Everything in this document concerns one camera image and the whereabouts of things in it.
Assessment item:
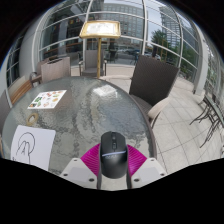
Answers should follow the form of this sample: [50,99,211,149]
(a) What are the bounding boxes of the grey wicker armchair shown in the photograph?
[78,49,108,78]

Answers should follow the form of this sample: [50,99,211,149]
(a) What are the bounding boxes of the white mouse pad with drawing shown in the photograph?
[9,124,57,172]

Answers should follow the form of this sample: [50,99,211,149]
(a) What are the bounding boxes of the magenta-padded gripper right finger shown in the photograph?
[125,143,168,190]

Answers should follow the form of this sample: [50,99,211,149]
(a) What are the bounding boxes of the grey-brown wicker chair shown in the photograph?
[39,55,72,84]

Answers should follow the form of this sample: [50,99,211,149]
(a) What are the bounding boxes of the gold framed menu stand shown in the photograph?
[78,20,122,79]

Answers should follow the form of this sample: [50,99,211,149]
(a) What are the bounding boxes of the black metal folding furniture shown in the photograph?
[189,93,224,149]

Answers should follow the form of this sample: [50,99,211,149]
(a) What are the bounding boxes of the dark grey wicker chair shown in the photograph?
[0,89,13,134]

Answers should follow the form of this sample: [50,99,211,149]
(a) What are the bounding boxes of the tan ring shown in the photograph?
[25,112,40,127]

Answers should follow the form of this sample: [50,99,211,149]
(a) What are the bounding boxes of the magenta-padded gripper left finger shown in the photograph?
[59,143,103,190]

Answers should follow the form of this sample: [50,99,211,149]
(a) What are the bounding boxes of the brown wicker armchair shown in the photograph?
[29,58,51,88]

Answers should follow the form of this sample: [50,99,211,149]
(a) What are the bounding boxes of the dark brown wicker chair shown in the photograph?
[128,54,181,129]

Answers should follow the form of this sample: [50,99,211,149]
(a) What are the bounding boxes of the black computer mouse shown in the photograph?
[99,130,129,179]

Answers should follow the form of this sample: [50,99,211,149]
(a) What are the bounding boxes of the wooden slatted bench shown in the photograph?
[8,75,34,106]

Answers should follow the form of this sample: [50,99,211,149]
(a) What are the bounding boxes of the colourful picture menu card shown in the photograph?
[27,89,68,110]

